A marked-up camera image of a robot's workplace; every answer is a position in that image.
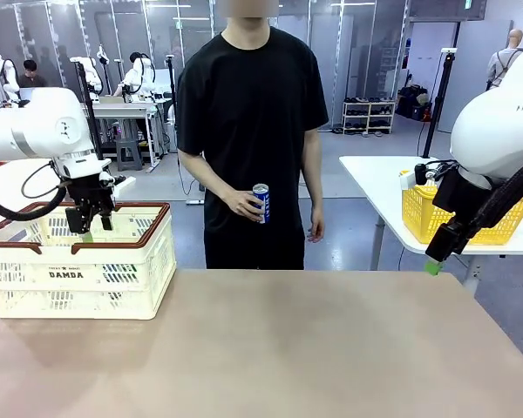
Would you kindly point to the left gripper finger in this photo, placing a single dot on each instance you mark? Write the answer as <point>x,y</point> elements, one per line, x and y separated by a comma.
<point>106,222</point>
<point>76,220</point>

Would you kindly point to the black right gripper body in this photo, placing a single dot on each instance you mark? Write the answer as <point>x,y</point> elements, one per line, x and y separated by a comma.
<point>449,191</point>

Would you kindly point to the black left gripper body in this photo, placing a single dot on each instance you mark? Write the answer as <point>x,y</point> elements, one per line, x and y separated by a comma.
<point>89,193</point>

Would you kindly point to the blue can with SWEAT print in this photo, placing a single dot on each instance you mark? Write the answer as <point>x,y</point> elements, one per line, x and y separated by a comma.
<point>263,198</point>

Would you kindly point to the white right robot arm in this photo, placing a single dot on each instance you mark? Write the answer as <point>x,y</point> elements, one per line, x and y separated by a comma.
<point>497,130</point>

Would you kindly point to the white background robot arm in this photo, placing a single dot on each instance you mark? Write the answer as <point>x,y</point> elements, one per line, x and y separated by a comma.
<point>91,72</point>
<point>6,74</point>
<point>141,74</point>

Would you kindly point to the person's right forearm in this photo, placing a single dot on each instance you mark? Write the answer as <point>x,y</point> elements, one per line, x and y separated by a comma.
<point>213,183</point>

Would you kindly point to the person's left forearm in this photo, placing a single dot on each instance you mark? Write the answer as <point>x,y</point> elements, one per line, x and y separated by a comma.
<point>314,191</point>

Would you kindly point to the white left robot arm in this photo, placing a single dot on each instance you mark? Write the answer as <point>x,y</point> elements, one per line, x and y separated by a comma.
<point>48,117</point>

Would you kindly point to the yellow plastic basket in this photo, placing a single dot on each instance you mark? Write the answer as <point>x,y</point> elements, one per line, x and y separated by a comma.
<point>423,217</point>

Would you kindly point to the cream basket with brown rim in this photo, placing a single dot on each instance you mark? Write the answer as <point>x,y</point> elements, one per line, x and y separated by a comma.
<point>113,300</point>

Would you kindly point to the person's left hand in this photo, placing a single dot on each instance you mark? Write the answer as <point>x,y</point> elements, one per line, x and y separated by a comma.
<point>314,224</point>

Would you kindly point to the person's right hand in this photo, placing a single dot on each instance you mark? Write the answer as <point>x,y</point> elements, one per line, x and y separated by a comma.
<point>239,202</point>

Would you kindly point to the grey step stool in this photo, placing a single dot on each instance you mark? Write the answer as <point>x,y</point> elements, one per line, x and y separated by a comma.
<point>128,154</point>

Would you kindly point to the white background desk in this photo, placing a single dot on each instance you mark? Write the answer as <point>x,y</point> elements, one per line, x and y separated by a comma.
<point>126,111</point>

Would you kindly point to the black backpack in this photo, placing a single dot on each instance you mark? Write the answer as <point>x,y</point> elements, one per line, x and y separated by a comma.
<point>412,102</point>

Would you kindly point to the white shoe rack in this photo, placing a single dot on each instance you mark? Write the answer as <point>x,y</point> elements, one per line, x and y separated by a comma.
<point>370,117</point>

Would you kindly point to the black tripod stand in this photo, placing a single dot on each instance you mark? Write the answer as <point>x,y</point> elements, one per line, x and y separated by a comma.
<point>171,87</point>
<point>83,80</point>

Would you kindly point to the seated person in dark clothes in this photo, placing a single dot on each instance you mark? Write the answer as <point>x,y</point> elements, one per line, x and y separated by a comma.
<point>32,80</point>

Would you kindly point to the mannequin with grey apron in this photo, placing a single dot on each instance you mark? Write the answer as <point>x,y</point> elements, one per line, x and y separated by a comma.
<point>497,65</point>

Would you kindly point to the person in black t-shirt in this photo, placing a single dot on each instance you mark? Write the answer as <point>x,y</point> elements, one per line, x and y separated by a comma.
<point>253,109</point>

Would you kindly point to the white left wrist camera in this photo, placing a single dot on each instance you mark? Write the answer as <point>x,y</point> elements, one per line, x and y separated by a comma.
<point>124,180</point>

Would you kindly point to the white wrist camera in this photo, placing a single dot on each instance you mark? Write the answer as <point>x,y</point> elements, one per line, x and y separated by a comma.
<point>407,180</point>
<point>124,180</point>

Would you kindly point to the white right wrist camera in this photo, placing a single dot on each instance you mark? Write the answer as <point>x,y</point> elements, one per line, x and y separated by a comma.
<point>407,180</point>

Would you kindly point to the black stand with white camera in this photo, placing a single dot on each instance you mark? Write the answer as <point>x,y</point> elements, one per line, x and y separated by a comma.
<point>438,104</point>

